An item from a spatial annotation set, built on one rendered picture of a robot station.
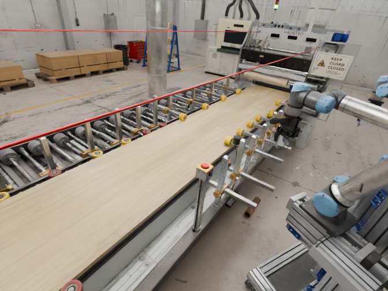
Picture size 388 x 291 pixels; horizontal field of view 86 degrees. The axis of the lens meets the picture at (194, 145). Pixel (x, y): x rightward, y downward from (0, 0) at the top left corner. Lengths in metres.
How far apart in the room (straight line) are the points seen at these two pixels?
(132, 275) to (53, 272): 0.42
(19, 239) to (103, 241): 0.40
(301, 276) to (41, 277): 1.76
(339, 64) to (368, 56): 6.46
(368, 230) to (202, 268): 1.30
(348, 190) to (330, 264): 0.40
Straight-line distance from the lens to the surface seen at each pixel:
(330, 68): 3.85
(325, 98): 1.07
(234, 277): 2.18
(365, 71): 10.35
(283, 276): 2.08
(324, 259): 1.34
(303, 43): 4.19
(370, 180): 1.07
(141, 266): 1.46
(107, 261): 1.30
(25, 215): 1.51
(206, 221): 1.54
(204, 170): 1.09
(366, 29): 10.22
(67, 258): 1.24
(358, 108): 1.15
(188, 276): 2.12
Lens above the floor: 1.90
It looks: 32 degrees down
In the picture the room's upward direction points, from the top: 6 degrees clockwise
